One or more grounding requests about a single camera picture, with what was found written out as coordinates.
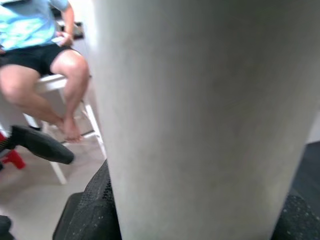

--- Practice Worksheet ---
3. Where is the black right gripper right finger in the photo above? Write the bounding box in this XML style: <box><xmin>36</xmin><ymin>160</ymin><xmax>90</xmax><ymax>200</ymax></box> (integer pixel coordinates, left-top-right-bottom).
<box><xmin>269</xmin><ymin>193</ymin><xmax>320</xmax><ymax>240</ymax></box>

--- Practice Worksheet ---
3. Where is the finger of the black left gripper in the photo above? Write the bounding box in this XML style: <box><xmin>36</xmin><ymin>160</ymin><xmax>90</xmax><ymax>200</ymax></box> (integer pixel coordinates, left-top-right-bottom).
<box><xmin>0</xmin><ymin>215</ymin><xmax>13</xmax><ymax>240</ymax></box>
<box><xmin>11</xmin><ymin>125</ymin><xmax>75</xmax><ymax>165</ymax></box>

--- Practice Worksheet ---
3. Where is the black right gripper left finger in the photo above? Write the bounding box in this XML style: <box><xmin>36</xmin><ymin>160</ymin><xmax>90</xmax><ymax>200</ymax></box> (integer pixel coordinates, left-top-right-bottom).
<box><xmin>52</xmin><ymin>159</ymin><xmax>123</xmax><ymax>240</ymax></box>

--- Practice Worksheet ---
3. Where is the white plastic table leg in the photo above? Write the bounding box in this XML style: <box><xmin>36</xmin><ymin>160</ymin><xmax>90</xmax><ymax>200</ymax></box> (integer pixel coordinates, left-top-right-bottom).
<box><xmin>82</xmin><ymin>0</ymin><xmax>320</xmax><ymax>240</ymax></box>

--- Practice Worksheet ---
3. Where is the white chair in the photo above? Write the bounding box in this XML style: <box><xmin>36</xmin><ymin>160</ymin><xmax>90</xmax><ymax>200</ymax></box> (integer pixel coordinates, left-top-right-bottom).
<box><xmin>0</xmin><ymin>73</ymin><xmax>106</xmax><ymax>186</ymax></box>

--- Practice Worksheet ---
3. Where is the seated person blue shirt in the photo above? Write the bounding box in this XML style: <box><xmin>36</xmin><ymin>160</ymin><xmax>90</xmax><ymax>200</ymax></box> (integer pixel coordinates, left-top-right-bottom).
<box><xmin>0</xmin><ymin>0</ymin><xmax>91</xmax><ymax>144</ymax></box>

